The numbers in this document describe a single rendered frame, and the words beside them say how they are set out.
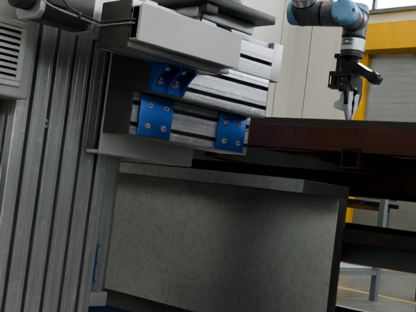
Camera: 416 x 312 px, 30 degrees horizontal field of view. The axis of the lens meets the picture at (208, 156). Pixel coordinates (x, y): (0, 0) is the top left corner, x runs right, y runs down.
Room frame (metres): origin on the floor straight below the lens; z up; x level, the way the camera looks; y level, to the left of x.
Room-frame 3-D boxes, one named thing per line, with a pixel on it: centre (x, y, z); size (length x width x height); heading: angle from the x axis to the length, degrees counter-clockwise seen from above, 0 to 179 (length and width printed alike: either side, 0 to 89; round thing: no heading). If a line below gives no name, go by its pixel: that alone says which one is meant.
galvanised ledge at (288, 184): (2.24, 0.21, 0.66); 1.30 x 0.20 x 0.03; 49
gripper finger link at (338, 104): (2.38, -0.39, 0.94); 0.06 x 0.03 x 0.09; 49
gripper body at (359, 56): (2.39, -0.40, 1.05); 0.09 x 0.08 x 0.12; 49
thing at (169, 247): (2.30, 0.15, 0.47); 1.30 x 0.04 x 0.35; 49
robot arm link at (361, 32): (2.39, -0.40, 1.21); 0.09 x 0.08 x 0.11; 155
